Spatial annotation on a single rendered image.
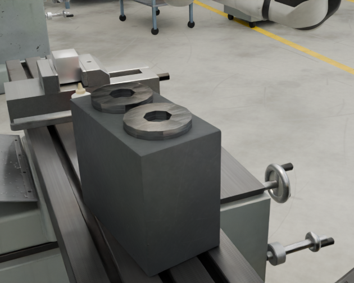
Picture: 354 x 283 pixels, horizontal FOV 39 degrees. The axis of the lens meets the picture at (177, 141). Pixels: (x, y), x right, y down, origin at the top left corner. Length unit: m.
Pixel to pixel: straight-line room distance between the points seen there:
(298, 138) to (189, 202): 2.49
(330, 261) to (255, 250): 0.89
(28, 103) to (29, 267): 0.35
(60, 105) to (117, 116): 0.47
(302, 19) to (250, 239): 0.60
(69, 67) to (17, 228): 0.37
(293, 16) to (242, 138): 2.20
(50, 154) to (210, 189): 0.44
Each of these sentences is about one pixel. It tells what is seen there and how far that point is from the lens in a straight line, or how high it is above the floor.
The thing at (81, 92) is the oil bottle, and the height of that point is 1.02.
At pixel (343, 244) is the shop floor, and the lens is 2.29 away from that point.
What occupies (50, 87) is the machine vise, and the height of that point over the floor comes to 1.01.
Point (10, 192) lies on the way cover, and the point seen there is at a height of 0.86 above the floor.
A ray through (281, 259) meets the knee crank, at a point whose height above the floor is 0.51.
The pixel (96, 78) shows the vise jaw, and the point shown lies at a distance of 1.13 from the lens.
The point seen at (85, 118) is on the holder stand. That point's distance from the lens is 0.71.
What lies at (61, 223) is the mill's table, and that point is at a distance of 0.81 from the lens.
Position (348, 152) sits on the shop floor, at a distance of 3.02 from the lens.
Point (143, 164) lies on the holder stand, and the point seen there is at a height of 1.10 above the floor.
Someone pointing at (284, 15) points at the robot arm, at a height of 1.19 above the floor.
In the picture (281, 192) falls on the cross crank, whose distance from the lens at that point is 1.44.
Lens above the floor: 1.39
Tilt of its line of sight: 27 degrees down
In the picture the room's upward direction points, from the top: 2 degrees counter-clockwise
